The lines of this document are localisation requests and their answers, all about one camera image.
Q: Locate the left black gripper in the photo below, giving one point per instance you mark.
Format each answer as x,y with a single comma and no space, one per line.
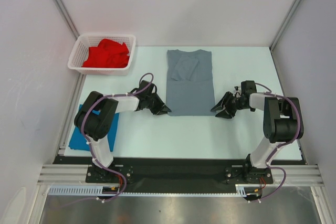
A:
164,110

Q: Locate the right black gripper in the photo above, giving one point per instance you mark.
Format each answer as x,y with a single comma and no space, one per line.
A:
219,105

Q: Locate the grey t shirt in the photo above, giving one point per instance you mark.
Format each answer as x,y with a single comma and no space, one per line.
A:
189,83

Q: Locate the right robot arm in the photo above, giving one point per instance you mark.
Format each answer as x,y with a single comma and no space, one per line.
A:
282,125

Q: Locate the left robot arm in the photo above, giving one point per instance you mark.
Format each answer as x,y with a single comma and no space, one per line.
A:
94,119

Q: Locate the red t shirt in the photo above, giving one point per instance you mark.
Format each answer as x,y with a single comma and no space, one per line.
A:
108,54

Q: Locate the folded blue t shirt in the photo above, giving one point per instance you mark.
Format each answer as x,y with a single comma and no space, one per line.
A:
78,142

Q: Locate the white plastic basket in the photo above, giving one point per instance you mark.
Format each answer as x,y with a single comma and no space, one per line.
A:
79,53

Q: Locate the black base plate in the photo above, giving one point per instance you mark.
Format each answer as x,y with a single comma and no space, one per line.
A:
158,171

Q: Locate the white slotted cable duct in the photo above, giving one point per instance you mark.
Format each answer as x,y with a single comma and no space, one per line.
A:
109,190

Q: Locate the aluminium front rail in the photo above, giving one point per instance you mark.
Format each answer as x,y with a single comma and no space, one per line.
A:
59,174

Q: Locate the right aluminium corner post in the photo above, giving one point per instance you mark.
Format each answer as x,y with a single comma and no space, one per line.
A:
285,23

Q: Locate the aluminium corner post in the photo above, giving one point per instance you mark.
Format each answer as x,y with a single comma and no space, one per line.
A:
67,18
285,23

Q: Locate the left aluminium corner post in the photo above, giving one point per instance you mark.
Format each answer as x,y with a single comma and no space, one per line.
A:
67,18

